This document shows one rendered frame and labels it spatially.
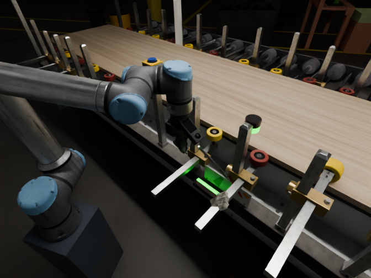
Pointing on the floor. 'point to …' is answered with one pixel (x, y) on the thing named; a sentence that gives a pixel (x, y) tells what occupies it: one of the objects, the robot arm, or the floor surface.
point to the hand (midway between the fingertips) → (185, 151)
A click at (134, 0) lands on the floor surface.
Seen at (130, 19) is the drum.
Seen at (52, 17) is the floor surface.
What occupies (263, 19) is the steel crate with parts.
